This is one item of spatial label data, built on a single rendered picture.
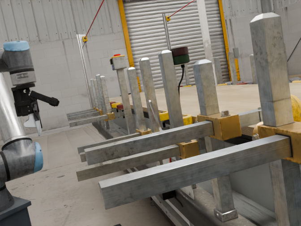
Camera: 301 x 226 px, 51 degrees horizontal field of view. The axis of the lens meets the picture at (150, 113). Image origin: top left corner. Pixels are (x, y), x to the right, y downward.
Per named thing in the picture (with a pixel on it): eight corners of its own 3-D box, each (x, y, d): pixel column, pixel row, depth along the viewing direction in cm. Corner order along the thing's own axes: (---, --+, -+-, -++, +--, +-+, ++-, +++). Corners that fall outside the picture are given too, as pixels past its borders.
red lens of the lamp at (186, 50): (174, 56, 97) (172, 49, 96) (167, 58, 102) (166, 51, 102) (191, 53, 98) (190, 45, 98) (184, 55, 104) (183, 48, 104)
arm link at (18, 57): (24, 42, 127) (30, 37, 119) (31, 72, 128) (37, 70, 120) (-1, 44, 122) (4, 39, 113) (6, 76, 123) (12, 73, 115)
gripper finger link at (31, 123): (26, 138, 116) (23, 118, 121) (42, 135, 118) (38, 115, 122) (24, 134, 114) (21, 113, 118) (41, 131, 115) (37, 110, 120)
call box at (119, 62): (114, 71, 167) (112, 56, 166) (112, 71, 174) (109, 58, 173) (127, 68, 169) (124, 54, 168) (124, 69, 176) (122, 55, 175)
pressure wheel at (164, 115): (170, 136, 144) (166, 111, 143) (154, 137, 148) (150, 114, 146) (176, 132, 151) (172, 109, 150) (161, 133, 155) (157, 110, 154)
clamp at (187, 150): (185, 160, 93) (182, 144, 93) (169, 152, 106) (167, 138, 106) (202, 156, 95) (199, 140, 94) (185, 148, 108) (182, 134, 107)
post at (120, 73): (131, 149, 174) (116, 69, 169) (130, 148, 179) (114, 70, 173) (139, 148, 175) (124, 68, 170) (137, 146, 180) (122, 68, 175)
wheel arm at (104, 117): (70, 128, 233) (69, 122, 232) (70, 127, 236) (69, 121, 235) (126, 115, 244) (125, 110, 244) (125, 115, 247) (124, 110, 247)
